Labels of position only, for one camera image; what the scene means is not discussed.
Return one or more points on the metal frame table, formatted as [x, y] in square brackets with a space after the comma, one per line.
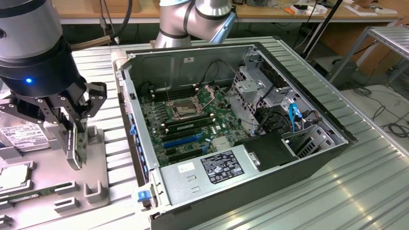
[393, 36]

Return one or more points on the silver power supply unit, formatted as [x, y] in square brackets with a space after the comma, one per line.
[178, 182]

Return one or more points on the black expansion slot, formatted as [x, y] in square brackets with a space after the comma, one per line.
[185, 151]
[177, 137]
[186, 158]

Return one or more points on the grey parts rack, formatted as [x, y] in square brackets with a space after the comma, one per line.
[48, 172]

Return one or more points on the CPU socket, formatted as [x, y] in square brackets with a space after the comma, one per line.
[185, 109]

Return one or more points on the open black PC case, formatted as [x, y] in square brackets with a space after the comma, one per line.
[318, 100]

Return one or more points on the blue plastic slot retainer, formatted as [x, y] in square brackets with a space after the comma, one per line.
[131, 130]

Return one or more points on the white and black box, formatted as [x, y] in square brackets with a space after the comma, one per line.
[314, 9]

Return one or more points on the small orange item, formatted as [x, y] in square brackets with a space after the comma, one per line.
[289, 9]

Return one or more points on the silver hard disk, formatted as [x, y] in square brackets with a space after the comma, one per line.
[18, 136]

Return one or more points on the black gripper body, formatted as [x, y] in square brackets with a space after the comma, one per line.
[34, 72]

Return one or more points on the silver chipset heatsink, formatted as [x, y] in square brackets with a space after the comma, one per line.
[221, 142]

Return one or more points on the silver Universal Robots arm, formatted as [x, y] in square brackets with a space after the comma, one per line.
[25, 24]

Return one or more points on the Nvidia graphics card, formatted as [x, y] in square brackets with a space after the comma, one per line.
[74, 153]

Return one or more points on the blue case latch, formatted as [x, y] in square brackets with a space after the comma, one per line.
[141, 196]

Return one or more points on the metal socket cover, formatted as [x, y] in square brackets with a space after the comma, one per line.
[207, 88]

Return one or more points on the silver CPU chip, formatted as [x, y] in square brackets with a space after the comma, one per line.
[12, 176]

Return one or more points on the thin socket locking lever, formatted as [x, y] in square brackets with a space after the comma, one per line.
[166, 93]

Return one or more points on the green motherboard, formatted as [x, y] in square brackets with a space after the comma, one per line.
[223, 119]

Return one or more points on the flat white box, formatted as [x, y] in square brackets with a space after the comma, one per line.
[361, 9]

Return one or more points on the green RAM stick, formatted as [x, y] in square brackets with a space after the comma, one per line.
[28, 197]

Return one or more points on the black RAM slot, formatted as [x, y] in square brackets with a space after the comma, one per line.
[190, 125]
[191, 128]
[189, 122]
[173, 91]
[187, 119]
[171, 88]
[174, 94]

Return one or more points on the silver perforated drive cage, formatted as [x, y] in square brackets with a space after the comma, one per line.
[249, 86]

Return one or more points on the black tripod pole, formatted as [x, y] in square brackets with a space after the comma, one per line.
[326, 22]

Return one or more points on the metal disk bay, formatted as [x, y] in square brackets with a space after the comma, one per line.
[318, 139]

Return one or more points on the black box on floor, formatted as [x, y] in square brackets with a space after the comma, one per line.
[341, 72]

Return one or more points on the wooden desk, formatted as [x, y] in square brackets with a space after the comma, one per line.
[271, 14]

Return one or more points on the brown cabinet panel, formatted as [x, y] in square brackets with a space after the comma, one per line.
[350, 36]

